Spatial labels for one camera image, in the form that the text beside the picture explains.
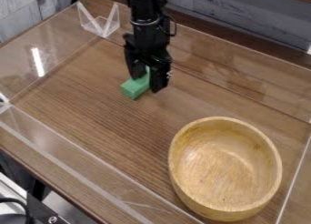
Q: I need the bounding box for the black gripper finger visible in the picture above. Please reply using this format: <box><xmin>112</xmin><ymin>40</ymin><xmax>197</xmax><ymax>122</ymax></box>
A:
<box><xmin>126</xmin><ymin>48</ymin><xmax>146</xmax><ymax>80</ymax></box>
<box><xmin>150</xmin><ymin>64</ymin><xmax>170</xmax><ymax>93</ymax></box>

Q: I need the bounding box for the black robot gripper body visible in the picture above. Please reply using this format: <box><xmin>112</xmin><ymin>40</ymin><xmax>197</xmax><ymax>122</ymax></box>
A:
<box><xmin>123</xmin><ymin>17</ymin><xmax>173</xmax><ymax>66</ymax></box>

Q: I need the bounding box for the green rectangular block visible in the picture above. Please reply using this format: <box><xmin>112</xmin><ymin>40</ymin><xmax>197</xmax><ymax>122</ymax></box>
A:
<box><xmin>120</xmin><ymin>73</ymin><xmax>150</xmax><ymax>100</ymax></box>

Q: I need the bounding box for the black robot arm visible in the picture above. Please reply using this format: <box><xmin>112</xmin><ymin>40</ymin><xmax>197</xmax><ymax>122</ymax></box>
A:
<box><xmin>123</xmin><ymin>0</ymin><xmax>177</xmax><ymax>93</ymax></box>

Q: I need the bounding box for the brown wooden bowl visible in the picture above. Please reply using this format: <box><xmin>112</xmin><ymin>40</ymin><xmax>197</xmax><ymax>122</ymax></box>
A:
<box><xmin>169</xmin><ymin>117</ymin><xmax>283</xmax><ymax>222</ymax></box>

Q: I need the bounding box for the clear acrylic corner bracket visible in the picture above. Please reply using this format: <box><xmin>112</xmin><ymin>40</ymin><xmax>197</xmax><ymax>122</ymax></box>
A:
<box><xmin>76</xmin><ymin>2</ymin><xmax>120</xmax><ymax>38</ymax></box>

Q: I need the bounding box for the black cable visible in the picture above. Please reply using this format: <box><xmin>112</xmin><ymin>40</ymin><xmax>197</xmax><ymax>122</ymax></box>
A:
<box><xmin>0</xmin><ymin>197</ymin><xmax>34</xmax><ymax>224</ymax></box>

